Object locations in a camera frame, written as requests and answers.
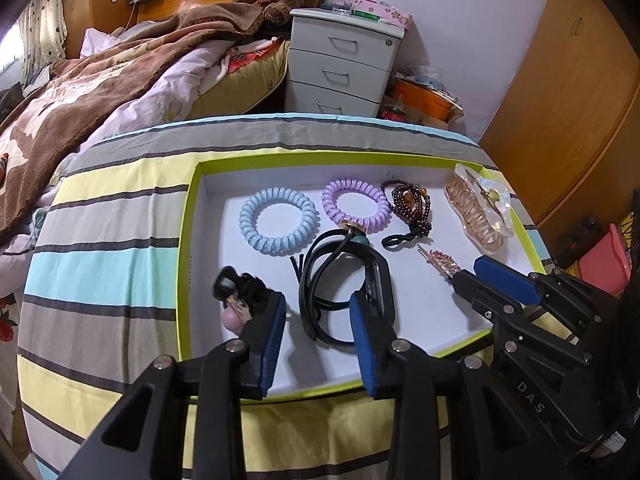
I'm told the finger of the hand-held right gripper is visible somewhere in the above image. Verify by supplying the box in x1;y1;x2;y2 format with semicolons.
474;255;618;356
452;270;616;456

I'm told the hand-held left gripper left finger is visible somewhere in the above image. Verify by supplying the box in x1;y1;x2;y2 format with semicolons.
57;291;288;480

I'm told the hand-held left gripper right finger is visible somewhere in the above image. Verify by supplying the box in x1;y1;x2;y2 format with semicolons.
348;290;551;480

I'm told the pink rhinestone hair clip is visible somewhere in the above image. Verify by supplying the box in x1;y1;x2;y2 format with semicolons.
416;244;461;281

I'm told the green cardboard box tray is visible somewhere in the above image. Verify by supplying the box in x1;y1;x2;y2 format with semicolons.
175;152;548;403

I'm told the black scrunchie with pink ball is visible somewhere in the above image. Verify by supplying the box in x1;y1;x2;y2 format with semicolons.
214;265;273;333

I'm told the beige hair claw clip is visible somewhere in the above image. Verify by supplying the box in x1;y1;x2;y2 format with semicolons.
444;162;513;256

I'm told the black wristband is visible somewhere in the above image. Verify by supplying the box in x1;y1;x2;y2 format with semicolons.
298;247;401;348

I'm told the dark red bead bracelet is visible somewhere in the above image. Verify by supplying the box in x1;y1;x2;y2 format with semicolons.
381;180;436;251

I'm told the black hair tie teal bead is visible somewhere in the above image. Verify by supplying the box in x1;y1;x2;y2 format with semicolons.
300;217;373;311

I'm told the blue spiral hair tie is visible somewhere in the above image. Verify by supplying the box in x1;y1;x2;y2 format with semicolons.
239;187;318;256

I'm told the purple spiral hair tie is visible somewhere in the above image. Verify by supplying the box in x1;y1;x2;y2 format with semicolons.
322;177;392;233

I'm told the pink plastic bucket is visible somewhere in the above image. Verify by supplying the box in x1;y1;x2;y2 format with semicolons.
577;222;633;296

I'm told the yellow printed bag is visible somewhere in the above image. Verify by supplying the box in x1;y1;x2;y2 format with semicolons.
617;210;636;246

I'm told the wooden wardrobe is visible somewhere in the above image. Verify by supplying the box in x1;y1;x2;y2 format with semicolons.
477;0;640;233

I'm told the striped cloth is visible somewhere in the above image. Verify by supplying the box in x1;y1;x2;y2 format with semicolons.
17;112;556;480

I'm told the orange container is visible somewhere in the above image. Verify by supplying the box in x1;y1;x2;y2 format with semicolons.
390;77;463;123

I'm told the white nightstand with drawers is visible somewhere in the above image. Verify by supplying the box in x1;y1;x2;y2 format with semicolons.
284;7;406;121

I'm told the red floral bedsheet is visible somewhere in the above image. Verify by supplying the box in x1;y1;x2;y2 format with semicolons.
0;290;26;441

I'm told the pink floral box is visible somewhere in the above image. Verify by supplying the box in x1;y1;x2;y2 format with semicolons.
352;0;413;28

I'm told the brown fleece blanket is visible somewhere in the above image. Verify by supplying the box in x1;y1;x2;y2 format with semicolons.
0;2;266;236

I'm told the wooden cabinet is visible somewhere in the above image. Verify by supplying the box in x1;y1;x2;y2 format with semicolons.
62;0;151;61

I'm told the dotted curtain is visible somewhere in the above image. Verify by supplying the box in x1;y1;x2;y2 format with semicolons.
20;0;68;86

